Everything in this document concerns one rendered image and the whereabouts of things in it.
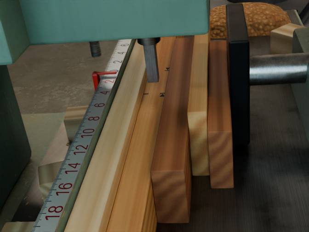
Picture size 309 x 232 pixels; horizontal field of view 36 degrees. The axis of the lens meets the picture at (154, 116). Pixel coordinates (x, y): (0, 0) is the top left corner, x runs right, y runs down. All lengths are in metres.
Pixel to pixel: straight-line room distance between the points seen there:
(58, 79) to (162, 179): 2.51
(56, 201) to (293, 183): 0.17
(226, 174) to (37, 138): 0.36
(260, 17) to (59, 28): 0.33
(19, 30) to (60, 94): 2.26
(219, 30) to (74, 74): 2.25
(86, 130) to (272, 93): 0.21
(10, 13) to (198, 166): 0.17
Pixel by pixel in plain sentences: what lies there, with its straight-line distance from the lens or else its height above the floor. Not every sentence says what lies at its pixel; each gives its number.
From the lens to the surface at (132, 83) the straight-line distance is 0.40.
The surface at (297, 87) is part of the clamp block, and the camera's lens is 0.45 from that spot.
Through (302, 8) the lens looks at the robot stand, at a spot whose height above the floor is 0.82.
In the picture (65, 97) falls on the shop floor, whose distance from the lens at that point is 2.57.
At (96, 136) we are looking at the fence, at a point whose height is 0.95.
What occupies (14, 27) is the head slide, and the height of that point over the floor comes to 1.02.
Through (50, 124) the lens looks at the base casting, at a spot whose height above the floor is 0.80.
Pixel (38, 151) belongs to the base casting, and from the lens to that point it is 0.62.
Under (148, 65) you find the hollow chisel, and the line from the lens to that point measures 0.39.
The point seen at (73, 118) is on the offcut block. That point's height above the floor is 0.83.
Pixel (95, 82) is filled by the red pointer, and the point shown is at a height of 0.95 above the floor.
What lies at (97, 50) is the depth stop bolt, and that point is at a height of 0.96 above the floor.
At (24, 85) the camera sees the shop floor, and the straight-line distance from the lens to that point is 2.81.
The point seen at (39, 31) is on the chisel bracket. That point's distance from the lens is 0.37.
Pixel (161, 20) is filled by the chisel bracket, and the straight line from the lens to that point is 0.34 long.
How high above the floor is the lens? 1.12
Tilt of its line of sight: 30 degrees down
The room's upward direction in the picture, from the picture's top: 7 degrees counter-clockwise
